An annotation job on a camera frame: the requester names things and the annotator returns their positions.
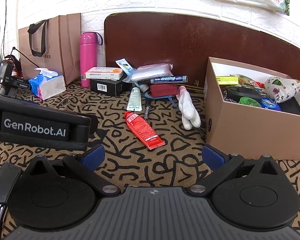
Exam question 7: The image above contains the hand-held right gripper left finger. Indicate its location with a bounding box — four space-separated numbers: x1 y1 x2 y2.
21 144 122 197

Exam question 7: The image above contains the clear plastic zip bag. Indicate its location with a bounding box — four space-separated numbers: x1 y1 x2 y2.
131 63 174 83

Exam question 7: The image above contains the small white blue sachet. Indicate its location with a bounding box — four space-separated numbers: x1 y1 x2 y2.
115 58 136 77

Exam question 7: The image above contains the letter-patterned desktop cloth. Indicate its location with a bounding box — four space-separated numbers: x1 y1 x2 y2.
0 78 300 240

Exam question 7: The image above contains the pink thermos bottle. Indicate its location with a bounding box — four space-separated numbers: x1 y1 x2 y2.
80 31 103 88

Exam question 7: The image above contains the black pen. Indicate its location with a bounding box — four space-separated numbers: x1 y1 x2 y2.
144 99 152 121

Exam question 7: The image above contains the small dark red box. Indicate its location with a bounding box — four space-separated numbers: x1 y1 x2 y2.
149 83 178 97

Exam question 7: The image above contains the blue whiteboard marker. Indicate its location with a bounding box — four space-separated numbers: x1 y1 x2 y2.
137 75 188 85

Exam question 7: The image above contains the black smartphone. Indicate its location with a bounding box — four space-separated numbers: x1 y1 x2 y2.
0 162 22 228

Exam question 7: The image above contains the white and pink glove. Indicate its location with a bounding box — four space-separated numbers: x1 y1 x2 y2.
177 85 202 130

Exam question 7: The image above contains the blue floral tissue pack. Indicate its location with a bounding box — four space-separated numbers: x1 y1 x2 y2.
28 68 66 100

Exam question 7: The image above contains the tan cardboard storage box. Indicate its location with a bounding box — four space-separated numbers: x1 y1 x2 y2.
204 57 300 161

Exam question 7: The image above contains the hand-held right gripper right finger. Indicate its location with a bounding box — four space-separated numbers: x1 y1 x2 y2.
186 144 285 196

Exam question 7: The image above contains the green round case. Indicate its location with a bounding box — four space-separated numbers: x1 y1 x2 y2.
239 97 262 108

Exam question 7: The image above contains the blue strap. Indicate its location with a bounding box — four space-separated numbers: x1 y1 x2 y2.
142 92 178 108

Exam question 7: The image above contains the red cream tube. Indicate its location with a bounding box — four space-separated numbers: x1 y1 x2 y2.
124 110 166 151

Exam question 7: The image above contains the brown paper shopping bag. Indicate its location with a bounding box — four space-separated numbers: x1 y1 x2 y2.
18 13 82 85

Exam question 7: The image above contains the yellow-green small box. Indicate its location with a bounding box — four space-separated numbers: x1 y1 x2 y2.
216 76 239 85

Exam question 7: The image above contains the black cardboard box with barcode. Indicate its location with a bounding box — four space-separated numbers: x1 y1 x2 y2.
90 73 133 98

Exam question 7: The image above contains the black flat notebook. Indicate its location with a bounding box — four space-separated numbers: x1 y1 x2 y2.
277 97 300 117

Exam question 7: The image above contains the black device with cables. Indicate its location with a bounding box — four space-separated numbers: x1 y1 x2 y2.
0 46 32 96

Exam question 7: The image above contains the black pouch with chain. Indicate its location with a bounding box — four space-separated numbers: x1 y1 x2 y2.
221 86 262 103

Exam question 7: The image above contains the white orange medicine box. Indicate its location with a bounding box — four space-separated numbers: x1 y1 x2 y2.
84 67 124 82

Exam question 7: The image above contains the colourful snack packet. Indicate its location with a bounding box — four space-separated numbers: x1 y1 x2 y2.
229 74 265 89

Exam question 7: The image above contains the brown leather bag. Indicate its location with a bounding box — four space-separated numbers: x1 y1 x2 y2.
104 12 300 93

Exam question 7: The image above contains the white cream tube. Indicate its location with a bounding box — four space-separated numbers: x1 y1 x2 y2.
127 87 142 112

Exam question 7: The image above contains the white printed cloth pouch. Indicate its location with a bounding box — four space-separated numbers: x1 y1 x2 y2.
263 76 300 103

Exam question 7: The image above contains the blue round case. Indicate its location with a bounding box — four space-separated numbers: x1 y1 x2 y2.
260 97 282 111

